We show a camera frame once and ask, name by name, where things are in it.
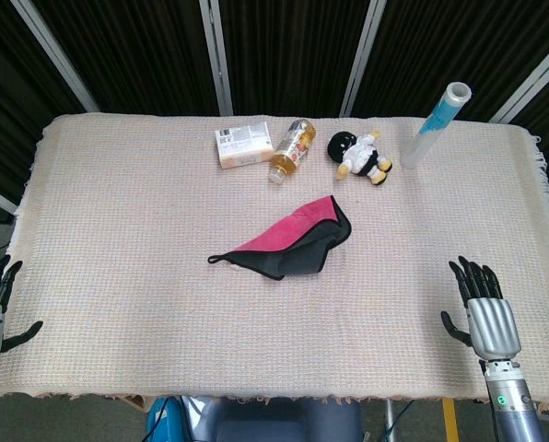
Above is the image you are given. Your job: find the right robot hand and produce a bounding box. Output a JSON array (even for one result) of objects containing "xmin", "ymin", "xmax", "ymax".
[{"xmin": 440, "ymin": 255, "xmax": 522, "ymax": 361}]

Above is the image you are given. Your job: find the pink and black cloth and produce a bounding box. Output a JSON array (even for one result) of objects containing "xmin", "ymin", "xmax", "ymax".
[{"xmin": 206, "ymin": 194, "xmax": 353, "ymax": 282}]

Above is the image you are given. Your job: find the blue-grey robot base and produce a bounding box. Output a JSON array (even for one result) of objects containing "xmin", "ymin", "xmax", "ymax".
[{"xmin": 195, "ymin": 396, "xmax": 366, "ymax": 442}]

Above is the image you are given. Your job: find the beige woven tablecloth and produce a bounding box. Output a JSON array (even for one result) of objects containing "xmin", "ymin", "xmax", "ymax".
[{"xmin": 0, "ymin": 112, "xmax": 549, "ymax": 409}]

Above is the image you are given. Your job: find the blue plastic object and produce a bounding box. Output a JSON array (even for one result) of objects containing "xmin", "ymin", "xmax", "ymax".
[{"xmin": 146, "ymin": 396, "xmax": 197, "ymax": 442}]

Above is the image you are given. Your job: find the black white plush penguin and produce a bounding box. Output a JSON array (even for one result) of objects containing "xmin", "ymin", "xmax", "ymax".
[{"xmin": 326, "ymin": 130, "xmax": 394, "ymax": 187}]

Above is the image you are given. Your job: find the amber tea bottle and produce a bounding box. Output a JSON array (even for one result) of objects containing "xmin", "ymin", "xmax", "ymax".
[{"xmin": 268, "ymin": 118, "xmax": 318, "ymax": 186}]

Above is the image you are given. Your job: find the peach white tissue pack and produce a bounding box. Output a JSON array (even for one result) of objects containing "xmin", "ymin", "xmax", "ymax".
[{"xmin": 215, "ymin": 122, "xmax": 275, "ymax": 170}]

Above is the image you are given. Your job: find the black pleated curtain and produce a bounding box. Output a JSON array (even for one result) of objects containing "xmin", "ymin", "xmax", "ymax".
[{"xmin": 0, "ymin": 0, "xmax": 549, "ymax": 204}]

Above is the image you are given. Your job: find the thin blue cable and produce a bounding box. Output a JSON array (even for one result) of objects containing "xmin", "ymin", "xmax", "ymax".
[{"xmin": 393, "ymin": 399, "xmax": 415, "ymax": 441}]

